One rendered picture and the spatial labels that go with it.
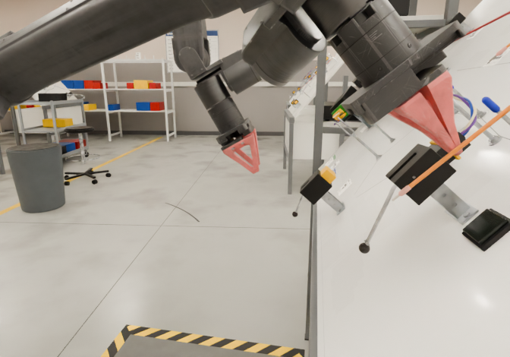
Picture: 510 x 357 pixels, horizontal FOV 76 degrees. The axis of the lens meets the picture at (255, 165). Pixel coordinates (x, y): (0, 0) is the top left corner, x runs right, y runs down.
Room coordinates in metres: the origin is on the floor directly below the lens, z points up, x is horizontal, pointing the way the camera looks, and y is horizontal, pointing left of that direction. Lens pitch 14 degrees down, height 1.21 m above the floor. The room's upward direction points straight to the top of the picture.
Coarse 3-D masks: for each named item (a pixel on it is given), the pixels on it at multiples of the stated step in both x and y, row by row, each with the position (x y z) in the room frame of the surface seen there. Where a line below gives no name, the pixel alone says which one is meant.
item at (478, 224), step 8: (480, 216) 0.32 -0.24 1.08; (488, 216) 0.31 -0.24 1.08; (496, 216) 0.30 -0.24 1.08; (504, 216) 0.30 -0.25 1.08; (472, 224) 0.32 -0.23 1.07; (480, 224) 0.31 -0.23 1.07; (488, 224) 0.30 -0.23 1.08; (496, 224) 0.30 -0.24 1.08; (504, 224) 0.29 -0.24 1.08; (464, 232) 0.33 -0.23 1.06; (472, 232) 0.31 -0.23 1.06; (480, 232) 0.30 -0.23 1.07; (488, 232) 0.29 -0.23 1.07; (496, 232) 0.29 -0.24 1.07; (504, 232) 0.29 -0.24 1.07; (472, 240) 0.31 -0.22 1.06; (480, 240) 0.29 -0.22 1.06; (488, 240) 0.29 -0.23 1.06; (496, 240) 0.29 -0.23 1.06; (480, 248) 0.29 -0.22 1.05
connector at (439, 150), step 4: (460, 136) 0.36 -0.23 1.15; (460, 140) 0.36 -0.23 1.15; (464, 140) 0.36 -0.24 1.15; (432, 144) 0.39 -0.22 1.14; (468, 144) 0.36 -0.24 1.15; (432, 148) 0.38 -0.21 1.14; (436, 148) 0.37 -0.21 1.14; (440, 148) 0.36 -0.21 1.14; (464, 148) 0.36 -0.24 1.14; (436, 152) 0.36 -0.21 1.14; (440, 152) 0.36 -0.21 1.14; (444, 152) 0.36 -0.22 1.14; (452, 156) 0.36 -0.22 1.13; (448, 160) 0.36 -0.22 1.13; (452, 160) 0.36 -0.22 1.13
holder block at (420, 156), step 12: (420, 144) 0.39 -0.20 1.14; (408, 156) 0.39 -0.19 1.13; (420, 156) 0.36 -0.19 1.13; (432, 156) 0.36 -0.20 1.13; (396, 168) 0.39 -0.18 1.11; (408, 168) 0.36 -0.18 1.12; (420, 168) 0.36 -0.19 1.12; (444, 168) 0.36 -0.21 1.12; (396, 180) 0.36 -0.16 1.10; (408, 180) 0.36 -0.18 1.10; (432, 180) 0.36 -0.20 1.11; (444, 180) 0.35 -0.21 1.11; (408, 192) 0.36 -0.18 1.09; (420, 192) 0.36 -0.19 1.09; (432, 192) 0.36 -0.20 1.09
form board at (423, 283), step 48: (480, 48) 0.81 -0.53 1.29; (480, 96) 0.59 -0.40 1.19; (384, 144) 0.82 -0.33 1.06; (480, 144) 0.46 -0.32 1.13; (336, 192) 0.84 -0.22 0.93; (384, 192) 0.59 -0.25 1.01; (480, 192) 0.37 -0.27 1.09; (336, 240) 0.59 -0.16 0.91; (384, 240) 0.45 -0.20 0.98; (432, 240) 0.37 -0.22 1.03; (336, 288) 0.45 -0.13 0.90; (384, 288) 0.36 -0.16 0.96; (432, 288) 0.30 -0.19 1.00; (480, 288) 0.26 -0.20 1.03; (336, 336) 0.35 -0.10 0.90; (384, 336) 0.29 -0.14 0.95; (432, 336) 0.25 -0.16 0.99; (480, 336) 0.22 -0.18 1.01
